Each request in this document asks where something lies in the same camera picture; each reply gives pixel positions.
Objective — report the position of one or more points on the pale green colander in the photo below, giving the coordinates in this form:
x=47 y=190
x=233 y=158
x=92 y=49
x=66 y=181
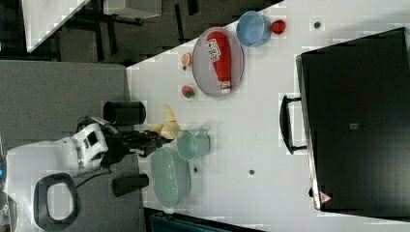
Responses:
x=170 y=175

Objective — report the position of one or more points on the grey oval plate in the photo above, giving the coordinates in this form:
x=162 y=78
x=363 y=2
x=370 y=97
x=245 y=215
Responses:
x=202 y=68

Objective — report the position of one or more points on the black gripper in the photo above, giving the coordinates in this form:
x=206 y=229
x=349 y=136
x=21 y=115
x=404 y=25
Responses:
x=133 y=142

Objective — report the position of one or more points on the black toaster oven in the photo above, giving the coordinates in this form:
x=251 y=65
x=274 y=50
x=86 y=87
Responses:
x=356 y=108

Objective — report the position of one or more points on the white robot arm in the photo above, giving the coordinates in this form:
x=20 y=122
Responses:
x=87 y=182

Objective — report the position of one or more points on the pale green metal mug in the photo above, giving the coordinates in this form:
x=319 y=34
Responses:
x=193 y=144

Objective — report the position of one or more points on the blue bowl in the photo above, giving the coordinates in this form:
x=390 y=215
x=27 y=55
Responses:
x=253 y=29

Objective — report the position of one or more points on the orange plush fruit slice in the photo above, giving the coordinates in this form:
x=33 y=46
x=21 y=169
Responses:
x=187 y=59

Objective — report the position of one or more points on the white side table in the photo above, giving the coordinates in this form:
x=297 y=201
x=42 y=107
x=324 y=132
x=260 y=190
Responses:
x=42 y=18

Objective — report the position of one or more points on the red green plush fruit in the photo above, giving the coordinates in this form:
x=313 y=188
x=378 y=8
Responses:
x=187 y=91

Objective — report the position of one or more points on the black ring robot base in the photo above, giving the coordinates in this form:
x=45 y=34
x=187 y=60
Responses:
x=41 y=212

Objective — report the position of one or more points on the black oven door handle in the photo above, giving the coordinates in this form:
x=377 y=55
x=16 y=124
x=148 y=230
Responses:
x=285 y=125

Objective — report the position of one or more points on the black cylinder post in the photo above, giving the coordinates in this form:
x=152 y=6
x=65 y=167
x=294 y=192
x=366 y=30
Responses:
x=128 y=184

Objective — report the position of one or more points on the yellow plush peeled banana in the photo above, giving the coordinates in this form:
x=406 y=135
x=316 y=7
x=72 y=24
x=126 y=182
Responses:
x=169 y=129

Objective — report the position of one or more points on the red plush strawberry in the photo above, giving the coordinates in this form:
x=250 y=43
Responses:
x=278 y=26

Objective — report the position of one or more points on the red plush ketchup bottle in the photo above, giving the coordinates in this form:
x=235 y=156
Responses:
x=219 y=51

